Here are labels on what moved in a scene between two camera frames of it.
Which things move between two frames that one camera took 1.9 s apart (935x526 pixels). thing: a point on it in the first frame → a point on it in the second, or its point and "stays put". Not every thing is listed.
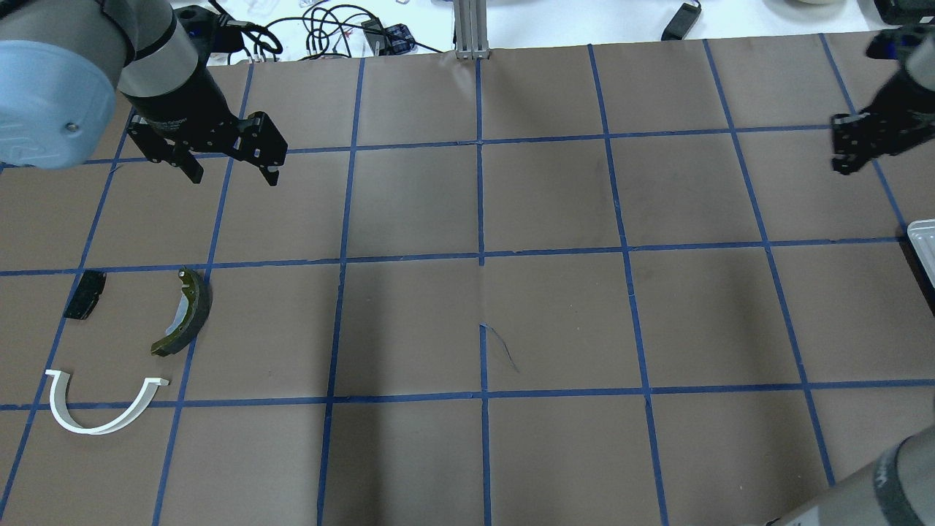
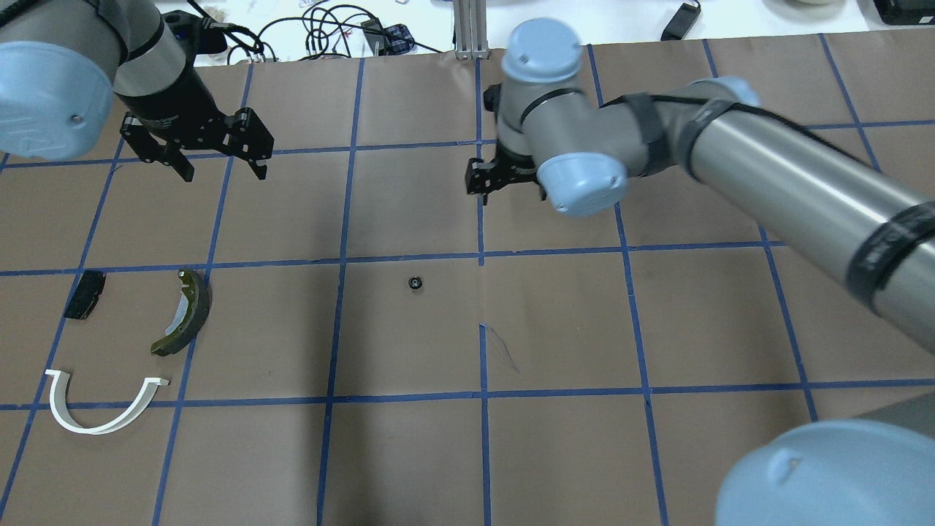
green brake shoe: [199, 295] stays put
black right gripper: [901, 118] → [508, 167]
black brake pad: [87, 294] stays put
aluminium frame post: [471, 33] stays put
